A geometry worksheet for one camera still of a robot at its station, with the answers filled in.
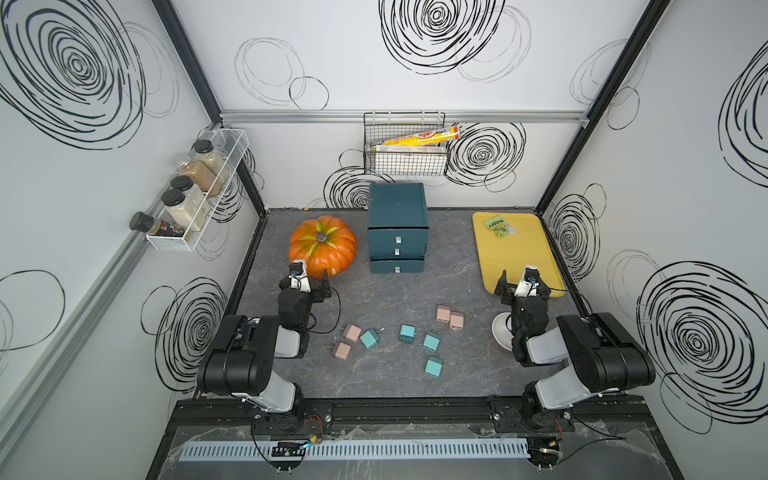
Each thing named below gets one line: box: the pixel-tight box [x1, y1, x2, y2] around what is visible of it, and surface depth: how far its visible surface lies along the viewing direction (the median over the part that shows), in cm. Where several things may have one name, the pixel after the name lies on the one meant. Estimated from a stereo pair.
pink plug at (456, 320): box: [450, 310, 464, 331], surface depth 91 cm
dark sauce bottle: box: [129, 211, 185, 237], surface depth 62 cm
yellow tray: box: [472, 212, 565, 297], surface depth 111 cm
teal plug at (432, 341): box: [423, 330, 441, 351], surface depth 86 cm
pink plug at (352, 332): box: [342, 323, 362, 343], surface depth 88 cm
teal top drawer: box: [368, 226, 430, 246], surface depth 88 cm
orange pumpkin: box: [288, 216, 358, 279], surface depth 96 cm
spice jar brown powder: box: [176, 156, 224, 198], surface depth 74 cm
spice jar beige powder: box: [188, 139, 229, 181], surface depth 77 cm
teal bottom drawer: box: [370, 260, 425, 274], surface depth 101 cm
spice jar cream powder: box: [161, 189, 206, 232], surface depth 67 cm
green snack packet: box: [482, 215, 517, 239], surface depth 118 cm
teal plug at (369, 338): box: [360, 328, 379, 349], surface depth 86 cm
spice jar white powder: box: [170, 175, 212, 213], surface depth 69 cm
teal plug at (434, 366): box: [425, 355, 444, 377], surface depth 82 cm
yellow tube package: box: [370, 125, 461, 147], surface depth 88 cm
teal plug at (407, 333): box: [399, 324, 417, 343], surface depth 88 cm
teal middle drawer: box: [368, 244, 428, 259], surface depth 96 cm
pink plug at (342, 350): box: [333, 341, 352, 361], surface depth 84 cm
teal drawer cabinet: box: [367, 182, 429, 273], surface depth 95 cm
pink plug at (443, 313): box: [436, 304, 451, 323], surface depth 91 cm
